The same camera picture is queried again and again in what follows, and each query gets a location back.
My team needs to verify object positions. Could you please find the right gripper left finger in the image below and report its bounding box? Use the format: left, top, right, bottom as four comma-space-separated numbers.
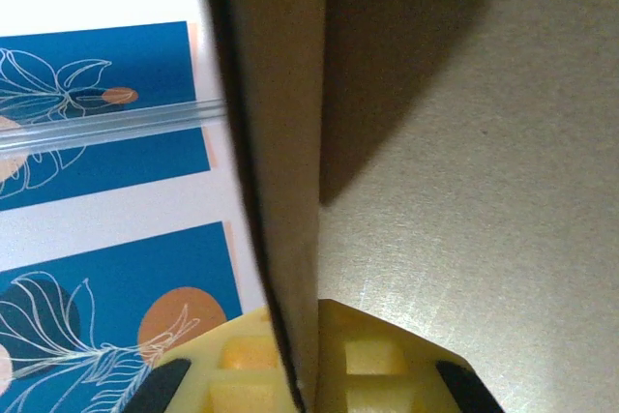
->
123, 306, 299, 413

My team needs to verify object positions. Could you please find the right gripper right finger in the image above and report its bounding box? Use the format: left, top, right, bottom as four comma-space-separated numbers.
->
313, 297, 507, 413

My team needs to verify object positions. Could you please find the brown cardboard box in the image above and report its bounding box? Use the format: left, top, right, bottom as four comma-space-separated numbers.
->
197, 0, 619, 413

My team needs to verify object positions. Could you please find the aluminium frame post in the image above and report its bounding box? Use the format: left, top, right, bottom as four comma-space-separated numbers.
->
0, 97, 228, 156

